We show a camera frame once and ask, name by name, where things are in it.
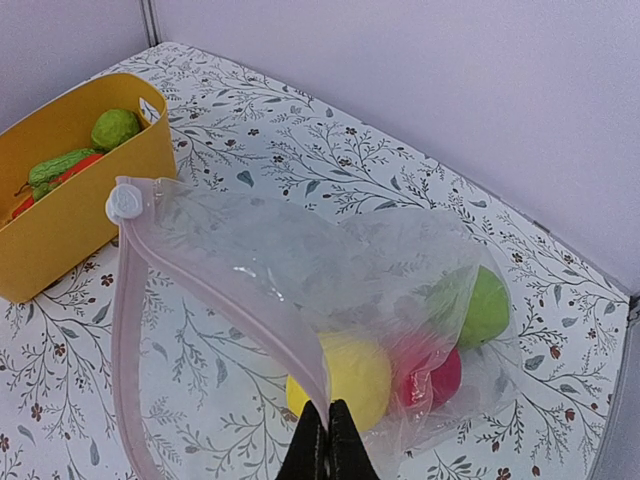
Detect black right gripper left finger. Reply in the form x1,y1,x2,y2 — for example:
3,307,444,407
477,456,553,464
277,402,328,480

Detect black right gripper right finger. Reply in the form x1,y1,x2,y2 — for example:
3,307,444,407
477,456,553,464
328,399,379,480

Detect yellow lemon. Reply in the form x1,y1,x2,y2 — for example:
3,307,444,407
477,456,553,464
285,329,392,433

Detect red apple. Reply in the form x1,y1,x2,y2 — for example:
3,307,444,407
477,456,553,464
392,334,462,411

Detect clear zip top bag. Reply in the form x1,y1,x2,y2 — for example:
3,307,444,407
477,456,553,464
106,177,522,479

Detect green apple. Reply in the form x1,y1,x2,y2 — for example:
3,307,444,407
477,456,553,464
91,109,141,152
421,265,510,351

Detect yellow plastic basket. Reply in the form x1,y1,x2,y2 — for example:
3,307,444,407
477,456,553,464
1,73,176,303

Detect orange carrot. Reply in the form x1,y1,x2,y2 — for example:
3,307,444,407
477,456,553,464
11,154,103,220

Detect green cucumber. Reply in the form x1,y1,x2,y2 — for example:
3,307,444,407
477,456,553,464
26,148,102,188

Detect floral table mat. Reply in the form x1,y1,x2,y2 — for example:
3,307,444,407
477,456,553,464
1,43,629,479

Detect right aluminium frame post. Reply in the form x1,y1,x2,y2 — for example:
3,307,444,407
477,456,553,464
627,293,640,324

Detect aluminium frame post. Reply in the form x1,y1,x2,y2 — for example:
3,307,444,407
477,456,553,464
139,0,160,47
627,293,640,324

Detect left aluminium frame post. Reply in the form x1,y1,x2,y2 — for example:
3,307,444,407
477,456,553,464
139,0,160,47

